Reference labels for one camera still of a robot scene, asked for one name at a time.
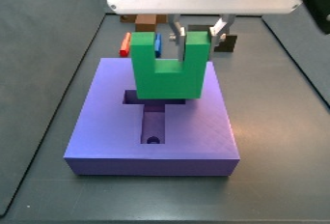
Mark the purple board with cross slot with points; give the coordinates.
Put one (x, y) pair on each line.
(180, 139)

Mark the black angle bracket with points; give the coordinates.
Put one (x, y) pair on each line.
(228, 40)

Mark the red peg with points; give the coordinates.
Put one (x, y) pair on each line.
(124, 47)

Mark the blue peg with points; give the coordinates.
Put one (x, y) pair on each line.
(158, 45)

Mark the brown T-shaped block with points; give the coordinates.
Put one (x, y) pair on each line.
(145, 22)

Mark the green U-shaped block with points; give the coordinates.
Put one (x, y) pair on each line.
(168, 78)

